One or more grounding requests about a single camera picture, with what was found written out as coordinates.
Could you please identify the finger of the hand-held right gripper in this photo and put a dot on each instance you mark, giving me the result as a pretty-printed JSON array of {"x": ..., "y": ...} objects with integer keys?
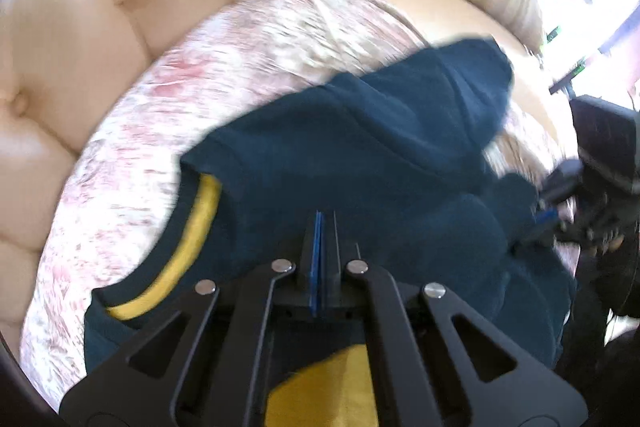
[
  {"x": 547, "y": 218},
  {"x": 564, "y": 179}
]

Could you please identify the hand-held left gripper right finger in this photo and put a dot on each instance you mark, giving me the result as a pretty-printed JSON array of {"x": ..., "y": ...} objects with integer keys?
[{"x": 330, "y": 267}]

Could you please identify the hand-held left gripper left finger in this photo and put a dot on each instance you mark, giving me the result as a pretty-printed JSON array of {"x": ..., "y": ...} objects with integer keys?
[{"x": 316, "y": 267}]

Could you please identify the navy blue hoodie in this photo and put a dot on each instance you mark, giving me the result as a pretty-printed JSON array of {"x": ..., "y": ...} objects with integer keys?
[{"x": 375, "y": 147}]

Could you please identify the person's right hand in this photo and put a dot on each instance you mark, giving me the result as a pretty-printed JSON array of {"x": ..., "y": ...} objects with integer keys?
[{"x": 607, "y": 246}]

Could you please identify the person's dark clothing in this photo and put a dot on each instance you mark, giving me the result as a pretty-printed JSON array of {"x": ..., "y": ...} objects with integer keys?
[{"x": 590, "y": 337}]

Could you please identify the pink floral blanket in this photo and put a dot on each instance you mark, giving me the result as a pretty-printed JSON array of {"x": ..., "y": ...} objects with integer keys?
[{"x": 175, "y": 107}]

